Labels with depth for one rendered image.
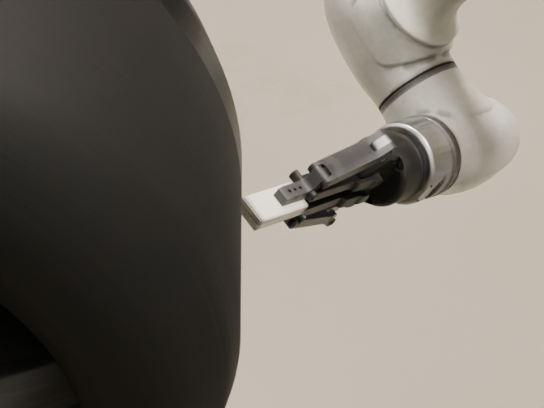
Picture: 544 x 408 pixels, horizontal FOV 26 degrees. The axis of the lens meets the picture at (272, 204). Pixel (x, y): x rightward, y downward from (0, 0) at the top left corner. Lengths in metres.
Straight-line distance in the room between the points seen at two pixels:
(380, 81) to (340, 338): 1.02
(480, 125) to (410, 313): 1.06
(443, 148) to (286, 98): 1.56
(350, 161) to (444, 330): 1.21
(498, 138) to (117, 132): 0.77
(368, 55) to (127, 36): 0.68
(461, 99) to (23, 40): 0.78
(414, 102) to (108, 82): 0.72
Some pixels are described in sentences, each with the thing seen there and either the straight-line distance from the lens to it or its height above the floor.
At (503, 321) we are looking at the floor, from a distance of 2.34.
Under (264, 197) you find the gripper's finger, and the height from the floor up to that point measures 1.00.
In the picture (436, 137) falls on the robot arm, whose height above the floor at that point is 0.94.
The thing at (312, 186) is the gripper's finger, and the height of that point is 1.00.
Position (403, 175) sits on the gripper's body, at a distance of 1.20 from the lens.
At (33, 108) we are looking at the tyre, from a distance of 0.59.
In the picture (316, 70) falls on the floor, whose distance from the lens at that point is 2.88.
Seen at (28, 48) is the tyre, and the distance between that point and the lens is 0.61.
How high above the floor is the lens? 1.75
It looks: 44 degrees down
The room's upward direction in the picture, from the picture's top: straight up
